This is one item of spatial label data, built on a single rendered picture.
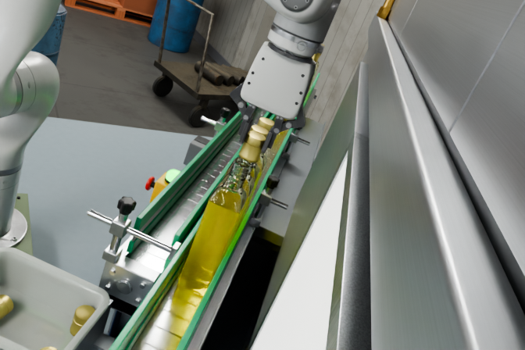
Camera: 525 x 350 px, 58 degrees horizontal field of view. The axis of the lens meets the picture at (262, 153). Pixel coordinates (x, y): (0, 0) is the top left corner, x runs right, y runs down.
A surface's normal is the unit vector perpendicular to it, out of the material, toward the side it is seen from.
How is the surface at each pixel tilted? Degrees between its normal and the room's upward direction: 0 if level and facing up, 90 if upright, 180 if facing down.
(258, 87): 93
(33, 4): 97
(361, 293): 0
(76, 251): 0
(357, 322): 0
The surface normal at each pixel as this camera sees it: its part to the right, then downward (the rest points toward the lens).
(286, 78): -0.13, 0.38
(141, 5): 0.42, 0.51
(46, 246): 0.35, -0.85
